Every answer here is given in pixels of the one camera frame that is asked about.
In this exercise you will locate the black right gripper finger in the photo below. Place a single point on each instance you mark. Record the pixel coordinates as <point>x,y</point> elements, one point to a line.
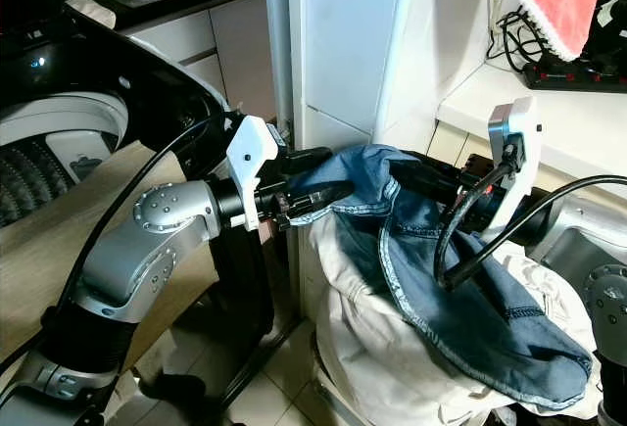
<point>421,179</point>

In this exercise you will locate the blue denim garment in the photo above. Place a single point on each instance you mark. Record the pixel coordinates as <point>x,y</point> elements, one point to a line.
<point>451,279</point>

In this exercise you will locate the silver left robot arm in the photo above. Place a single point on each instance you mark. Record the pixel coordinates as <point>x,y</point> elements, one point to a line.
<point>127,260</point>

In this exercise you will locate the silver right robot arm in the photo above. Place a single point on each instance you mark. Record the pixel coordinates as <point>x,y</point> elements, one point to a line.
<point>583,250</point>

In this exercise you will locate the black top-load washing machine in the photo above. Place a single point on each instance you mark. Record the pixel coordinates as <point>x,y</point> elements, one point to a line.
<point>49,73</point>

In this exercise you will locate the white tall cabinet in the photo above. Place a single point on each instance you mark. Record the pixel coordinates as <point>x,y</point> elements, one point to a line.
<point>362,44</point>

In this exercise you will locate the white kitchen cabinet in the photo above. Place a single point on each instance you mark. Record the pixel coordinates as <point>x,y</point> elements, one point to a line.
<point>235,49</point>

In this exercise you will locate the black power strip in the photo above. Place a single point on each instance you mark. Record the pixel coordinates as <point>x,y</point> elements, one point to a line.
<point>573,75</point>

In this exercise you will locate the white fabric laundry bag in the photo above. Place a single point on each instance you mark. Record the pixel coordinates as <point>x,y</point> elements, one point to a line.
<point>353,348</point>

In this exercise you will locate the white crumpled cloth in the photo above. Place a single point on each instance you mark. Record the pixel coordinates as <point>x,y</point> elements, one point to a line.
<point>93,12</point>

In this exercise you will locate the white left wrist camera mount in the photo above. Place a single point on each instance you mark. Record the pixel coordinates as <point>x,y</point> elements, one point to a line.
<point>250,152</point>

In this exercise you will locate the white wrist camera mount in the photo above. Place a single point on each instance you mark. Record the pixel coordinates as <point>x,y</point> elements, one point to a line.
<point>521,142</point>
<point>250,152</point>

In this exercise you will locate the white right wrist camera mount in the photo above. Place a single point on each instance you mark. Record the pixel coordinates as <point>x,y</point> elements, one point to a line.
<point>521,142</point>

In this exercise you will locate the black metal frame stand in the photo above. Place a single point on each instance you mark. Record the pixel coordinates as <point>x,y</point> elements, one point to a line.
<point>240,318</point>

